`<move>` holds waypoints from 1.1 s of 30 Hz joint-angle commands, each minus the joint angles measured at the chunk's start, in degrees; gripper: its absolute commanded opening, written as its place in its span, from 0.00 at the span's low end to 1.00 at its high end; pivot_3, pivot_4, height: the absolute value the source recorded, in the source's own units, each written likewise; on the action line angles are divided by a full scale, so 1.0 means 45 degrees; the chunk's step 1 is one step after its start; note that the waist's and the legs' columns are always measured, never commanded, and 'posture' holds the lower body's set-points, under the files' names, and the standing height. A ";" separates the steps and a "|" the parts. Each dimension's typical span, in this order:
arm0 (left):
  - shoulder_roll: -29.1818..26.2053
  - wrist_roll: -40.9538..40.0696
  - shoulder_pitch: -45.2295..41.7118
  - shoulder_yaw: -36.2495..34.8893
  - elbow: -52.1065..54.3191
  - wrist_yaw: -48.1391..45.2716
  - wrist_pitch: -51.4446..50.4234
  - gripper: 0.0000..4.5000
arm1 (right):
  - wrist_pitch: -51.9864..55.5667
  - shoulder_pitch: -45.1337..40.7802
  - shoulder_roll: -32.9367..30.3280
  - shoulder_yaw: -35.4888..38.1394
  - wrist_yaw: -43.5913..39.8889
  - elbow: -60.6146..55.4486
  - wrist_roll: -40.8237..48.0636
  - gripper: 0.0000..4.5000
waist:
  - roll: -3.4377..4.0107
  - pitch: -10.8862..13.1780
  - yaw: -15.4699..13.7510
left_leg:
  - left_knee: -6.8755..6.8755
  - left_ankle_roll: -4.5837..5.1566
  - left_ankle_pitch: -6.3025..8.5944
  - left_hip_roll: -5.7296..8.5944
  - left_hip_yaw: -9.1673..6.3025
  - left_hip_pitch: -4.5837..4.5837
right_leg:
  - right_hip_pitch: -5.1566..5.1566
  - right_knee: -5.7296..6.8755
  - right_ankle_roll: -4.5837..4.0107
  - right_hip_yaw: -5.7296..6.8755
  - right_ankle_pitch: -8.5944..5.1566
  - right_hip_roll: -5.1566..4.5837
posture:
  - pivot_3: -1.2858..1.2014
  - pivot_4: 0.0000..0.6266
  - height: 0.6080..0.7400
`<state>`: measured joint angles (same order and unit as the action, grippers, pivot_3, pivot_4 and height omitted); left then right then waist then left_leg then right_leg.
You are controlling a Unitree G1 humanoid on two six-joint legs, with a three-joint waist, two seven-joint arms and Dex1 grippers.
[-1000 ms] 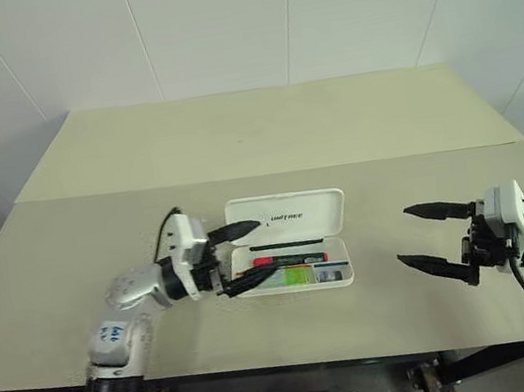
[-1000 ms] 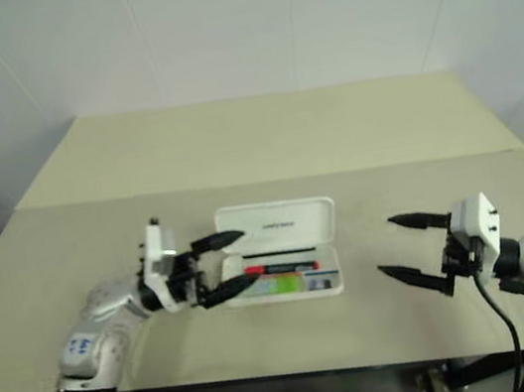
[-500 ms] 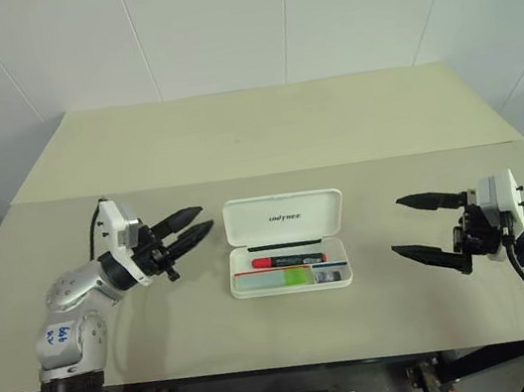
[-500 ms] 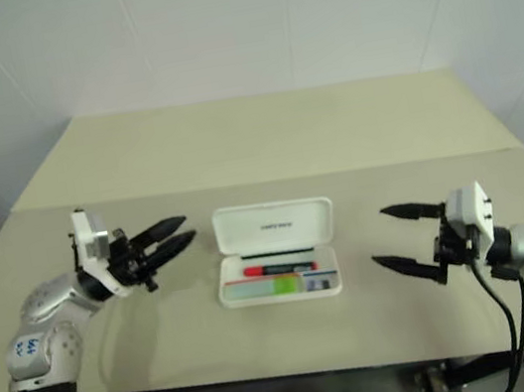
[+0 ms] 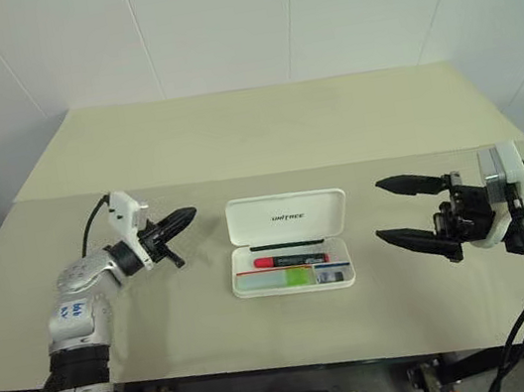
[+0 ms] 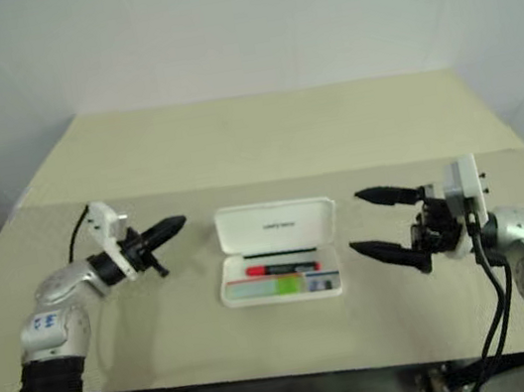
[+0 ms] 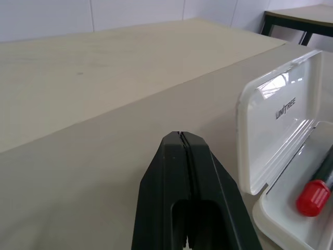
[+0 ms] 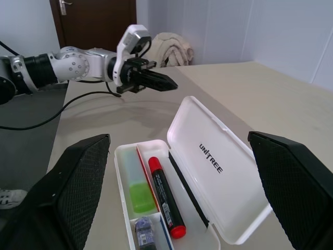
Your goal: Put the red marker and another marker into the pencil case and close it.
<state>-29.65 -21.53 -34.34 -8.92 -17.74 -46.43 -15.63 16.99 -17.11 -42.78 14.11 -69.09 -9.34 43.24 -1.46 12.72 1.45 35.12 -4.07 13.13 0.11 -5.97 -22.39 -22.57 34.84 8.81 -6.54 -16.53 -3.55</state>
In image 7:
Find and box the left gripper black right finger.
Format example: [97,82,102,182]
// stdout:
[181,131,264,250]

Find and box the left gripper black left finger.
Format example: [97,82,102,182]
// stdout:
[131,131,194,250]

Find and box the dark framed side table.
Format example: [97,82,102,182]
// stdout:
[260,1,333,47]

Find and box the white plastic pencil case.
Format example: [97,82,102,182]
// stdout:
[235,49,333,250]

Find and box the black marker with red cap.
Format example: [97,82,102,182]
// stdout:
[296,153,333,217]

